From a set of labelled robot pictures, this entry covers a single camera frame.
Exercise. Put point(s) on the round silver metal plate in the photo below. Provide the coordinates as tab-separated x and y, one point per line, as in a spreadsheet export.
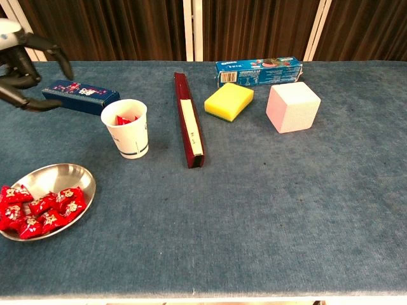
57	178

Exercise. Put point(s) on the white paper cup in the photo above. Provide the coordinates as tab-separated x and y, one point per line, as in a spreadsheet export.
130	139

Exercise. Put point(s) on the white metal frame post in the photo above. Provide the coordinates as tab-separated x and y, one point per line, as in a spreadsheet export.
188	31
18	12
317	31
198	31

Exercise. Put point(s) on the yellow sponge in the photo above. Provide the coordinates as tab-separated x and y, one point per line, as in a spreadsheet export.
227	100

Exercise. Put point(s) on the blue felt table cloth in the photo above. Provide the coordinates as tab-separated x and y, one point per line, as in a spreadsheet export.
254	206

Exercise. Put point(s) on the navy floral print box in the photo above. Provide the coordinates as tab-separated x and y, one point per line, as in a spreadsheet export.
86	97

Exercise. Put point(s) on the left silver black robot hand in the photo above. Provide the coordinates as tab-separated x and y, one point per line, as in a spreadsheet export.
6	33

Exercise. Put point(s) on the long dark red box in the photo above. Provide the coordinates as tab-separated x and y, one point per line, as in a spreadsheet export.
182	92

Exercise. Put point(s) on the dark brown pleated curtain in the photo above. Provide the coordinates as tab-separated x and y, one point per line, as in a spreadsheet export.
365	28
254	28
111	28

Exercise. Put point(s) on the blue Oreo cookie box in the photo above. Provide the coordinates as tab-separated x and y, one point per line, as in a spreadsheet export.
270	74

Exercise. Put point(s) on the pink foam cube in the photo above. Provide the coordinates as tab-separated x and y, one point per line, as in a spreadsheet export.
295	108

